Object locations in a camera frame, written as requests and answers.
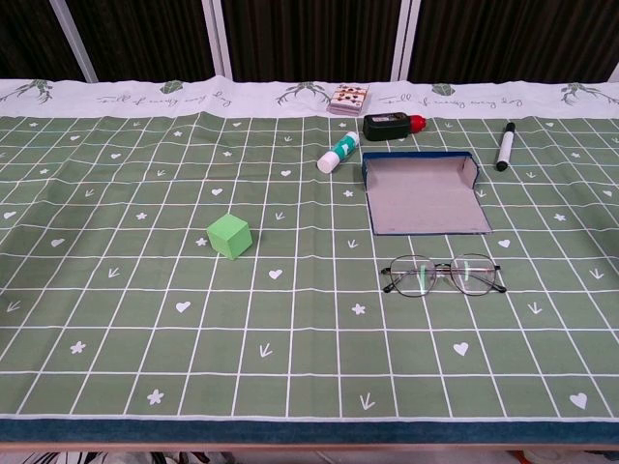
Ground thin-framed eyeglasses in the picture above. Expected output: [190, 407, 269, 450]
[380, 253, 508, 298]

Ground grey glasses case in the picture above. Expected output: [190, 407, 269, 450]
[361, 151, 494, 237]

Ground white partition post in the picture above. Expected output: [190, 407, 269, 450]
[49, 0, 100, 82]
[201, 0, 233, 81]
[389, 0, 421, 82]

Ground white green glue stick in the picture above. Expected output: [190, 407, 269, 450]
[316, 130, 361, 174]

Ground green cube block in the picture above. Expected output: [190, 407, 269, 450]
[206, 214, 253, 262]

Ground white marker black cap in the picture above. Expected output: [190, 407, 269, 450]
[494, 122, 516, 172]

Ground black ink bottle red cap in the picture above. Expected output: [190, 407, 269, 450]
[362, 112, 429, 142]

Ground green checked tablecloth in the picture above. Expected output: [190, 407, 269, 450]
[0, 76, 619, 444]

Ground playing card deck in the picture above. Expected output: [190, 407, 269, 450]
[326, 82, 372, 116]

